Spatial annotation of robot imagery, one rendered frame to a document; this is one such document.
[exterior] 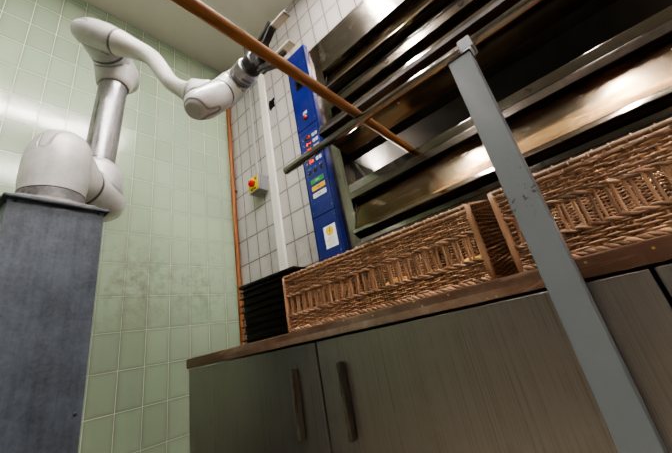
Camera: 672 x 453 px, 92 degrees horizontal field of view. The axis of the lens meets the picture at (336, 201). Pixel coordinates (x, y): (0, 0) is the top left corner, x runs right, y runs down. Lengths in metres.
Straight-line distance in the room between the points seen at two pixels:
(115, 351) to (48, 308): 0.74
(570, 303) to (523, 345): 0.11
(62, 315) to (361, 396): 0.72
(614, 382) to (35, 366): 1.03
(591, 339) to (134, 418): 1.61
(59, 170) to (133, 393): 0.98
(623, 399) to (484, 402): 0.19
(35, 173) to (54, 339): 0.44
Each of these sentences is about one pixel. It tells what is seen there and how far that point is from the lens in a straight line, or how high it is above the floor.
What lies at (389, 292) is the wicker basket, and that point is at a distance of 0.73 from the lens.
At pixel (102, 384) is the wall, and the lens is 1.72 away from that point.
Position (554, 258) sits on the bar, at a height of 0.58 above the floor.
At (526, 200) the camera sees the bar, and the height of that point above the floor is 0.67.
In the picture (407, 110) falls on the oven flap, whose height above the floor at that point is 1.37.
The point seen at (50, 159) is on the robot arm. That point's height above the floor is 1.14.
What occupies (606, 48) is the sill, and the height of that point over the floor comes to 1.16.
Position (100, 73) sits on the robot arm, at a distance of 1.68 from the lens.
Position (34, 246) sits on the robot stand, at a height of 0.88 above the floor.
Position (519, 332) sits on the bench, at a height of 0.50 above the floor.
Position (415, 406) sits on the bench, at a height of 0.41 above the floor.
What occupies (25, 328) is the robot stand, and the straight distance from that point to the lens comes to 1.02.
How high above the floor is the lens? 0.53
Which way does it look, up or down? 23 degrees up
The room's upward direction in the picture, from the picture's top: 12 degrees counter-clockwise
